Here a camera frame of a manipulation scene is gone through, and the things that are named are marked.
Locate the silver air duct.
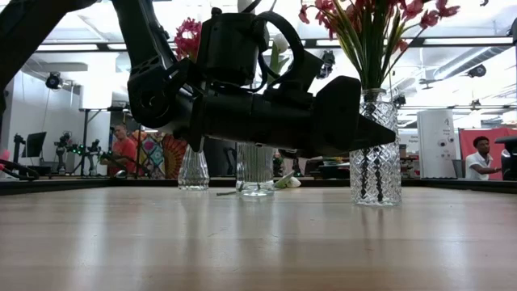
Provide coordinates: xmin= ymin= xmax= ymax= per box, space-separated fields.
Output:
xmin=434 ymin=45 xmax=506 ymax=81

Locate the black metal camera rig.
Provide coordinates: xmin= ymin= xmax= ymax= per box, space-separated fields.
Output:
xmin=79 ymin=104 xmax=134 ymax=179

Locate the ceiling light strip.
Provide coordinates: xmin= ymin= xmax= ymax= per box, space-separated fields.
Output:
xmin=422 ymin=36 xmax=514 ymax=45
xmin=36 ymin=43 xmax=128 ymax=52

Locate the orange mandala tapestry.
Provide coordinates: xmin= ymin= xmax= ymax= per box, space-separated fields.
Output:
xmin=162 ymin=133 xmax=189 ymax=179

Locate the red partition panel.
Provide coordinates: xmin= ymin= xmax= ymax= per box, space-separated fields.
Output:
xmin=459 ymin=127 xmax=517 ymax=182

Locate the colourful patchwork tapestry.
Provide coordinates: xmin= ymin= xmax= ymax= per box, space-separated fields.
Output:
xmin=131 ymin=129 xmax=166 ymax=179

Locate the black metal table frame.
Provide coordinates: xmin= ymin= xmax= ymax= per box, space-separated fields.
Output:
xmin=0 ymin=176 xmax=517 ymax=196

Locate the diamond-cut glass vase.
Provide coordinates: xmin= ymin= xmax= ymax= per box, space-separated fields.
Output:
xmin=349 ymin=87 xmax=403 ymax=207

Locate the person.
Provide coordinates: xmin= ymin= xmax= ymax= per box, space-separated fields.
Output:
xmin=100 ymin=123 xmax=139 ymax=178
xmin=464 ymin=135 xmax=504 ymax=181

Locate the white tall appliance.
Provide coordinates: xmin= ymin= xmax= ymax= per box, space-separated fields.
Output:
xmin=416 ymin=108 xmax=462 ymax=180

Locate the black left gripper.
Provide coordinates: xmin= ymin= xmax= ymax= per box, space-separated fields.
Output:
xmin=189 ymin=11 xmax=397 ymax=157

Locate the ribbed glass bottle vase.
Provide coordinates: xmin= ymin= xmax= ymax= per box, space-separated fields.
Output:
xmin=236 ymin=141 xmax=276 ymax=198

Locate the conical ribbed glass vase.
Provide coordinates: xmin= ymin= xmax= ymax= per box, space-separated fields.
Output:
xmin=177 ymin=145 xmax=211 ymax=192

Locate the black office chair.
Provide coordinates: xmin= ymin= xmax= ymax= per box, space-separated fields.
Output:
xmin=494 ymin=135 xmax=517 ymax=182

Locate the black ceiling spotlight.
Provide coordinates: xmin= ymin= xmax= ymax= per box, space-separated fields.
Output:
xmin=317 ymin=50 xmax=336 ymax=80
xmin=44 ymin=71 xmax=64 ymax=91
xmin=467 ymin=63 xmax=488 ymax=79

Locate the black monitor on stand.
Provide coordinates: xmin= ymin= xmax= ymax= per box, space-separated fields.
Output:
xmin=20 ymin=131 xmax=48 ymax=159

